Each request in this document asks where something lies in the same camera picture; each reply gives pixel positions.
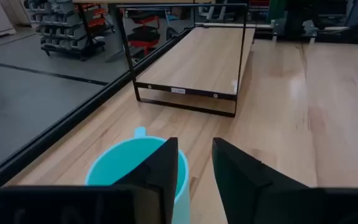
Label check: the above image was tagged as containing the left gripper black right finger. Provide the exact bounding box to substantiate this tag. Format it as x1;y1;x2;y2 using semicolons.
211;137;311;224

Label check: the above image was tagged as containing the red rolling stool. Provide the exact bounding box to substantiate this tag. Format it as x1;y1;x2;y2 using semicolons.
126;14;162;57

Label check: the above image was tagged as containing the storage bin rack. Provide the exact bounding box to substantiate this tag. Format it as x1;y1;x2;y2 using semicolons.
23;0;116;62

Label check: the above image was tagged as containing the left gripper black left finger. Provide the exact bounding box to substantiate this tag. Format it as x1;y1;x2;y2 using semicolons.
112;137;179;224

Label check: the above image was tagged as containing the teal mug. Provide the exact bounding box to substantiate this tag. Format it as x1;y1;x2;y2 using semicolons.
85;126;191;224

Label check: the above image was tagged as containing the wooden shelf black metal frame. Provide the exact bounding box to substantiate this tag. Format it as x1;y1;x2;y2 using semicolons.
116;2;257;118

